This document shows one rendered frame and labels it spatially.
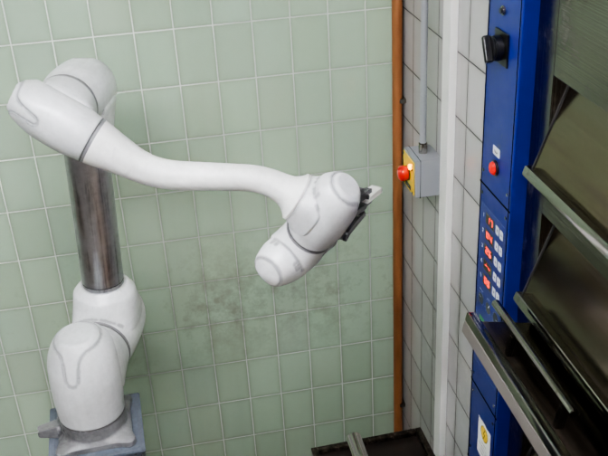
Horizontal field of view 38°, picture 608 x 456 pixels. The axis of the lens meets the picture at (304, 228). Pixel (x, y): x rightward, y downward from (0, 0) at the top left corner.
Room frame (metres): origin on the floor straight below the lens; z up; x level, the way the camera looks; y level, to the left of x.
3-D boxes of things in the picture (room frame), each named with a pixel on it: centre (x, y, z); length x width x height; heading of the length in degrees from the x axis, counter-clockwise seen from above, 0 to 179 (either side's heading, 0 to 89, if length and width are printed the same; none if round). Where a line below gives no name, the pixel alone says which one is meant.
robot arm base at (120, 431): (1.64, 0.54, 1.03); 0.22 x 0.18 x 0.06; 102
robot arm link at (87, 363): (1.66, 0.52, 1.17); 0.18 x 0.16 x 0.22; 173
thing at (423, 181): (2.01, -0.30, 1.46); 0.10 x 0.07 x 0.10; 9
